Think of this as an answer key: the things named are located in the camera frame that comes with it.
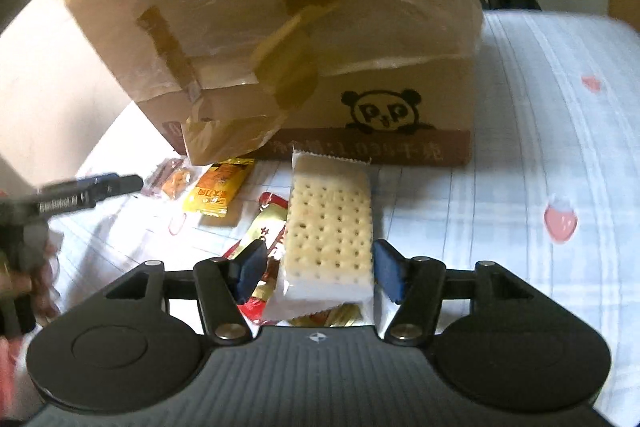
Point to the clear plastic box liner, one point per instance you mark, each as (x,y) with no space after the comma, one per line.
(225,7)

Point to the person's left forearm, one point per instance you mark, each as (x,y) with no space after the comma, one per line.
(10,367)

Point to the checked blue printed cloth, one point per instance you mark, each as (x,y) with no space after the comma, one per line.
(525,132)

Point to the brown cardboard box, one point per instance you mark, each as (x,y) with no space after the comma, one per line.
(400,107)

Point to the clear packet of brown snack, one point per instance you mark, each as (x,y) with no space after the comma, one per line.
(162,174)

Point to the person's left hand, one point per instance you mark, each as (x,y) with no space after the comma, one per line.
(47,279)

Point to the yellow snack packet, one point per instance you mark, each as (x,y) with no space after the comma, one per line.
(215,189)

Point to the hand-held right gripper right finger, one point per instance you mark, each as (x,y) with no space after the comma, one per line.
(387,272)

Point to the gold striped snack packet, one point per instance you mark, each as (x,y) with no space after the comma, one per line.
(325,314)

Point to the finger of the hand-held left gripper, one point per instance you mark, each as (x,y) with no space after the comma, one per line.
(117,183)

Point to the clear cracker packet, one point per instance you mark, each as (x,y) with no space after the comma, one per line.
(327,217)

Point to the red sausage packet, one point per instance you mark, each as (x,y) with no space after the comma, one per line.
(267,227)

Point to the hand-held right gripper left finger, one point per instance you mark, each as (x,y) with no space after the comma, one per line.
(250,269)

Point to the red packet with white label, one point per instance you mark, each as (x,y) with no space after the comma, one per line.
(252,309)

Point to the clear packet of orange snack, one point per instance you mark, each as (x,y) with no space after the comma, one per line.
(177,182)

